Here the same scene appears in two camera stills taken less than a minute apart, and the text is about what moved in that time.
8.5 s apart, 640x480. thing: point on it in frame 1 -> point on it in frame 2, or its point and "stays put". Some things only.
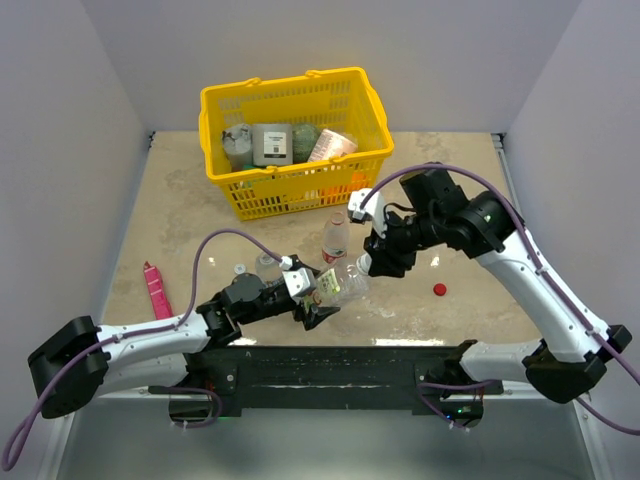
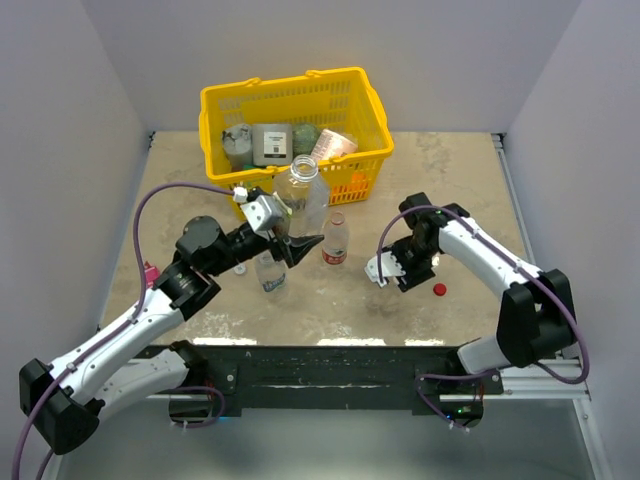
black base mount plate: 340,378 stays put
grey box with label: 272,144 stays put
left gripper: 313,313 -> 300,245
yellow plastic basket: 302,141 stays put
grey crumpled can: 238,145 stays put
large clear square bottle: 344,285 -> 304,193
